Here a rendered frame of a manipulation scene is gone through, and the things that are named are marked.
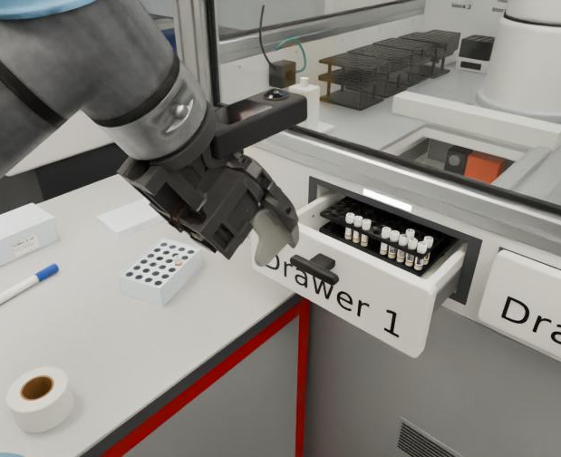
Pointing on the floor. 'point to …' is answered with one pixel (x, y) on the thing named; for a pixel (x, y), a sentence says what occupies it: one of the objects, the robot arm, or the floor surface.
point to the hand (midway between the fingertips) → (280, 228)
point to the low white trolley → (140, 346)
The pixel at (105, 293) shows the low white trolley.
